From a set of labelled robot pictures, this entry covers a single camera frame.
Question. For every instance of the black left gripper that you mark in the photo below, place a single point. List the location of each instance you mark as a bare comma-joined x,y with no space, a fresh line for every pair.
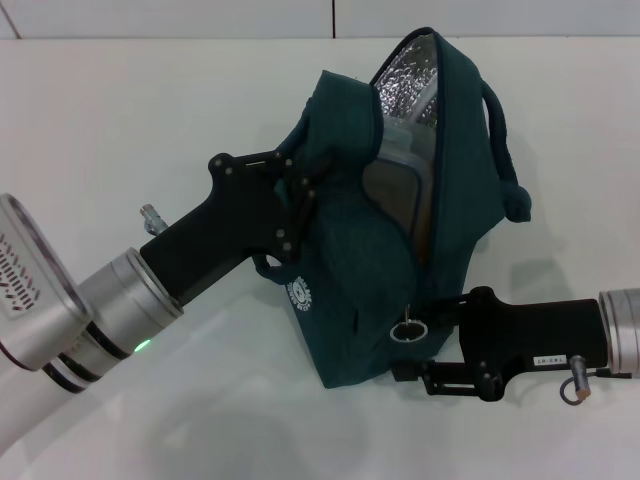
225,225

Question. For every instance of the clear blue-rimmed plastic container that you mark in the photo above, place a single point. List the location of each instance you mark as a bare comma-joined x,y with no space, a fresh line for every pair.
395,190

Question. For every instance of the dark teal zipper bag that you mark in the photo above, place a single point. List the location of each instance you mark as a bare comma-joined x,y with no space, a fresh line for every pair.
350,280

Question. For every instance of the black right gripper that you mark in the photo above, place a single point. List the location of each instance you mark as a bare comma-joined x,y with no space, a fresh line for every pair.
540,335

